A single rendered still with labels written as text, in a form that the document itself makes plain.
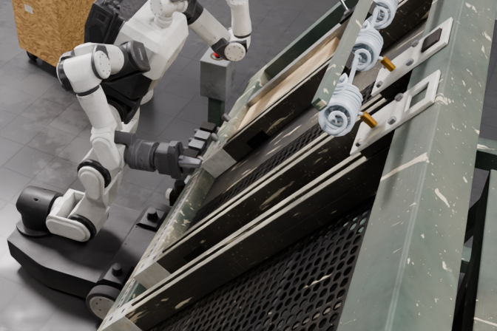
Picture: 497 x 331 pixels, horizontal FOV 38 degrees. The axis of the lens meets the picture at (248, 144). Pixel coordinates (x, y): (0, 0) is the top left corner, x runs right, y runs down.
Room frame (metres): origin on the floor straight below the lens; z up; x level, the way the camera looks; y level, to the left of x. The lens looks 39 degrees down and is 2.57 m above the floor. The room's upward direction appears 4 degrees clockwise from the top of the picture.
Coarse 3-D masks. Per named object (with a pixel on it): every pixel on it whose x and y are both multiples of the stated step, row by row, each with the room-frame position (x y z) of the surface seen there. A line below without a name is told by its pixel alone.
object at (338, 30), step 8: (344, 24) 2.21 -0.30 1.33; (328, 32) 2.26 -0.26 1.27; (336, 32) 2.21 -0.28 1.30; (320, 40) 2.25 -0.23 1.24; (328, 40) 2.22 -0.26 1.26; (312, 48) 2.24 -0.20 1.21; (320, 48) 2.22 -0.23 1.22; (304, 56) 2.24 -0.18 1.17; (296, 64) 2.25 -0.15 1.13; (280, 72) 2.30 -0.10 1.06; (288, 72) 2.25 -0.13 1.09; (272, 80) 2.30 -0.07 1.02; (280, 80) 2.26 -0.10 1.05; (264, 88) 2.29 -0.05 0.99; (272, 88) 2.27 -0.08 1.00; (256, 96) 2.29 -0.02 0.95; (248, 104) 2.29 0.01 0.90
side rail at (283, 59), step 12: (348, 0) 2.44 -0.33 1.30; (336, 12) 2.46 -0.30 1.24; (312, 24) 2.54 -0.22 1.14; (324, 24) 2.47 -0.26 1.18; (336, 24) 2.45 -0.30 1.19; (300, 36) 2.52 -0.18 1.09; (312, 36) 2.48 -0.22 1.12; (288, 48) 2.51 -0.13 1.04; (300, 48) 2.49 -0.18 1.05; (276, 60) 2.52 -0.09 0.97; (288, 60) 2.50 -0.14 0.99; (276, 72) 2.51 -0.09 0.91
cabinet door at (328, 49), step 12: (324, 48) 2.20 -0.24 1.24; (336, 48) 2.15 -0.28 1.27; (312, 60) 2.18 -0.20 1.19; (324, 60) 2.06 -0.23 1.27; (300, 72) 2.17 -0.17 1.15; (288, 84) 2.15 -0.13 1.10; (264, 96) 2.27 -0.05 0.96; (276, 96) 2.15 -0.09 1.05; (252, 108) 2.25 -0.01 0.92; (264, 108) 2.13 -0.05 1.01
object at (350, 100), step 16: (368, 0) 1.25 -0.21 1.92; (384, 0) 1.39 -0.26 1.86; (352, 16) 1.19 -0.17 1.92; (384, 16) 1.43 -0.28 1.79; (352, 32) 1.12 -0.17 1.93; (368, 32) 1.24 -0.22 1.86; (352, 48) 1.08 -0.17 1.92; (336, 64) 1.01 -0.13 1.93; (352, 64) 1.18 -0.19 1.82; (368, 64) 1.17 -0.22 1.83; (336, 80) 0.97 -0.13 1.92; (352, 80) 1.09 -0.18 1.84; (320, 96) 0.91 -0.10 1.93; (336, 96) 1.04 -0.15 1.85; (352, 96) 1.04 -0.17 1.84; (320, 112) 1.00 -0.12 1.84; (336, 112) 0.99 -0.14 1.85; (352, 112) 0.99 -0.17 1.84; (336, 128) 1.01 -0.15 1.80
